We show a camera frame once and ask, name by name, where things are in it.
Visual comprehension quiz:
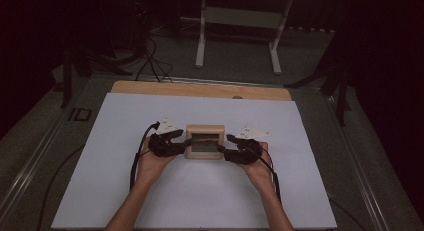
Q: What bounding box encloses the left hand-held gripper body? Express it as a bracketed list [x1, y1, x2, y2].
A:
[147, 118, 187, 159]

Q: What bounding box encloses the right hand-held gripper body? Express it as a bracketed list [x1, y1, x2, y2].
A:
[229, 125, 272, 166]

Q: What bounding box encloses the small wooden box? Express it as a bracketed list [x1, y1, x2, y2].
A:
[184, 123, 227, 161]

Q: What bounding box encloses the person's right hand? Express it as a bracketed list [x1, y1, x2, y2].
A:
[237, 141, 273, 189]

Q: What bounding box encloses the person's left hand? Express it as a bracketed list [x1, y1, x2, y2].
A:
[135, 144, 178, 188]

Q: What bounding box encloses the white table sheet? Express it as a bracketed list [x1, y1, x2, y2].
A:
[51, 92, 338, 231]

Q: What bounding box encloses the black rectangular floor plate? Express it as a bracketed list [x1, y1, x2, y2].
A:
[67, 107, 93, 123]

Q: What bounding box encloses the black tripod stand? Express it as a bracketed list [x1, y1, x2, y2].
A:
[284, 33, 353, 127]
[60, 45, 133, 109]

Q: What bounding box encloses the white metal stand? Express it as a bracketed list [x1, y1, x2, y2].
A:
[194, 0, 295, 76]

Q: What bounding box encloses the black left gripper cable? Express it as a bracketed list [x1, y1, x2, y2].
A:
[129, 121, 162, 193]

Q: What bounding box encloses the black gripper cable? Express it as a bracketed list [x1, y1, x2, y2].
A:
[255, 146, 283, 206]
[129, 121, 162, 193]

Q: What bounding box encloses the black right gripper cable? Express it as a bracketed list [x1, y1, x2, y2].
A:
[255, 146, 283, 206]

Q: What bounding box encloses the long metal floor rail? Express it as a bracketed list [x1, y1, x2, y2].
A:
[323, 93, 392, 231]
[0, 114, 69, 222]
[145, 75, 285, 89]

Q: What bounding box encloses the black floor cables bundle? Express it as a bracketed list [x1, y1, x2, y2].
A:
[134, 36, 175, 84]

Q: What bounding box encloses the thin black floor cable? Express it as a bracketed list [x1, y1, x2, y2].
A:
[327, 196, 364, 231]
[35, 143, 86, 231]

